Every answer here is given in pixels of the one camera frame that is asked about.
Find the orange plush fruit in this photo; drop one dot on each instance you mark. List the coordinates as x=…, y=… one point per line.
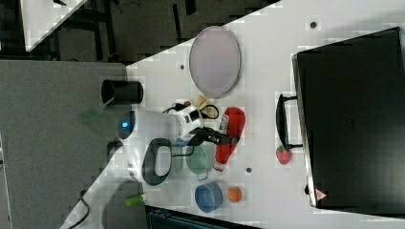
x=234, y=194

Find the green mug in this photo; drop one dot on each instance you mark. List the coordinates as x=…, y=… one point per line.
x=200, y=160

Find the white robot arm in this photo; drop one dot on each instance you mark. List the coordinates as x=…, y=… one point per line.
x=147, y=140

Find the small red plush tomato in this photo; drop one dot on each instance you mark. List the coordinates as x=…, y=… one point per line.
x=187, y=103

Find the black cylinder cup upper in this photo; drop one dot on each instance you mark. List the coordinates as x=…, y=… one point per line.
x=121, y=92

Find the grey round plate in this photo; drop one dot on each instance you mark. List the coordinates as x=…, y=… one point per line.
x=215, y=61

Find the black cylinder cup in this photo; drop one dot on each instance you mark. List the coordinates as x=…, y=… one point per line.
x=112, y=146
x=121, y=92

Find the blue mug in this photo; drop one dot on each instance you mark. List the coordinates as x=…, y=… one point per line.
x=208, y=197

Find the peeled plush banana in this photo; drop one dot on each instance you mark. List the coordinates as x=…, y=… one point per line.
x=210, y=110

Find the green spatula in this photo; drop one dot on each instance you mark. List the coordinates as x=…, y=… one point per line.
x=94, y=113

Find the red plush ketchup bottle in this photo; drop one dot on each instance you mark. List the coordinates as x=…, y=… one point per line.
x=232, y=123

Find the green perforated colander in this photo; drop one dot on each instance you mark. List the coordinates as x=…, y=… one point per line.
x=176, y=160

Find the pink plush strawberry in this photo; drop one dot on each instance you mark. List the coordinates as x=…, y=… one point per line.
x=283, y=155

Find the black cylinder cup lower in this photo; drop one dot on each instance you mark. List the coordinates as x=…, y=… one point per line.
x=112, y=146

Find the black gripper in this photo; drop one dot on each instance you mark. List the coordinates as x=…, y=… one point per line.
x=205, y=134

